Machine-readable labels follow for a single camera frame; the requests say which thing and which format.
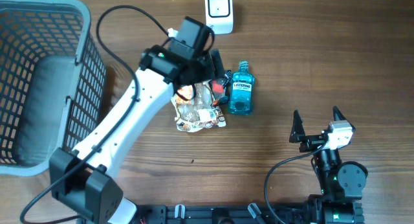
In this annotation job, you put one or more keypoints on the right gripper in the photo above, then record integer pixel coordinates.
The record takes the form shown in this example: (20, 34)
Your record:
(310, 142)

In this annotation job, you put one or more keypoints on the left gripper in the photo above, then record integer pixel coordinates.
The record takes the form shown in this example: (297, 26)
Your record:
(209, 70)

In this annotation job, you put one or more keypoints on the red small packet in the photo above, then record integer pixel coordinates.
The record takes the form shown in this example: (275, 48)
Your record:
(219, 91)

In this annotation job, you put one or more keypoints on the blue mouthwash bottle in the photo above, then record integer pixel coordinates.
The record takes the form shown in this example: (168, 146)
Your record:
(241, 88)

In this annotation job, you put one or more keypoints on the beige snack pouch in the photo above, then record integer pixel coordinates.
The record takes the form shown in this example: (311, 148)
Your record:
(199, 112)

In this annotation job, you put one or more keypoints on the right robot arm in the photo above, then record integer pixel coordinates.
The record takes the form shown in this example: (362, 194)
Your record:
(341, 183)

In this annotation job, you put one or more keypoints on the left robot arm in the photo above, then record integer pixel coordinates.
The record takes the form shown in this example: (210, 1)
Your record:
(83, 178)

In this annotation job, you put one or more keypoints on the white barcode scanner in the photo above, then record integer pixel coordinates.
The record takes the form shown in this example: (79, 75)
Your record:
(220, 15)

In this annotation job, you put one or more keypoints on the grey plastic shopping basket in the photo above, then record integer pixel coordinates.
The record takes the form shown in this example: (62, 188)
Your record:
(52, 81)

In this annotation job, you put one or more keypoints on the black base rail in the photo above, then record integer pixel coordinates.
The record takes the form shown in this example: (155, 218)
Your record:
(280, 213)

